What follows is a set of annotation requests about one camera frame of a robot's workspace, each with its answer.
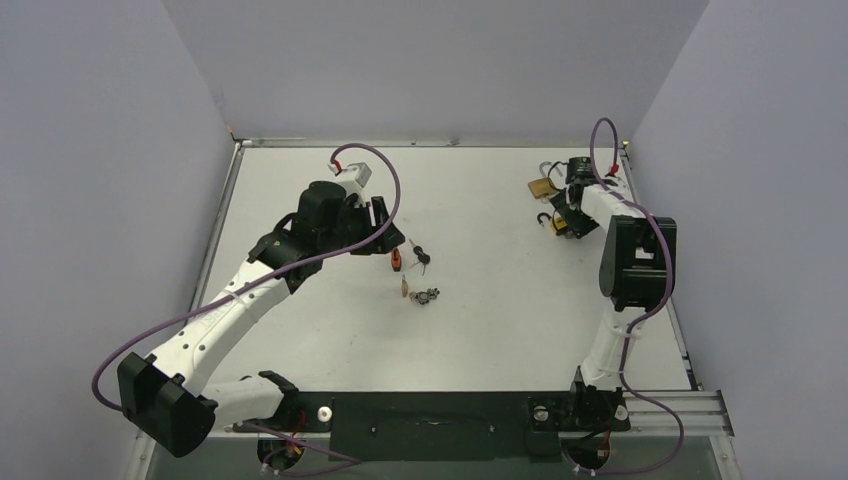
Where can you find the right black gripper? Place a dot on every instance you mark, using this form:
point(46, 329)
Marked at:
point(566, 201)

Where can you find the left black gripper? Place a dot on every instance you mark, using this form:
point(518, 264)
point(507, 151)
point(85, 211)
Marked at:
point(389, 240)

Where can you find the yellow padlock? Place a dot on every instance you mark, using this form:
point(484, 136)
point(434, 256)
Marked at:
point(556, 223)

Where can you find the small padlock keys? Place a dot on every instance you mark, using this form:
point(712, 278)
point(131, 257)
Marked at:
point(424, 297)

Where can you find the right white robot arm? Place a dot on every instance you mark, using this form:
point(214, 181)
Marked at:
point(636, 275)

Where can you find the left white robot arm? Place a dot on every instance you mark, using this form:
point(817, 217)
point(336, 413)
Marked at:
point(168, 393)

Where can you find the large brass padlock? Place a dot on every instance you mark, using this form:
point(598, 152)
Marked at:
point(543, 188)

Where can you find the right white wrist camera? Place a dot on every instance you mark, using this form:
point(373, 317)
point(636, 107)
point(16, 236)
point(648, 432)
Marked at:
point(617, 181)

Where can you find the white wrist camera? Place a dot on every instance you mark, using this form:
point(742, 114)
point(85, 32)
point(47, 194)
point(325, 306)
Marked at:
point(353, 179)
point(617, 181)

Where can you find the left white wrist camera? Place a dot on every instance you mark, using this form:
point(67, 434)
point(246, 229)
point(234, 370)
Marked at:
point(353, 179)

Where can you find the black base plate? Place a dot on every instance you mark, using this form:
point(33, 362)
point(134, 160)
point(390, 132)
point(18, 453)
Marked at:
point(451, 426)

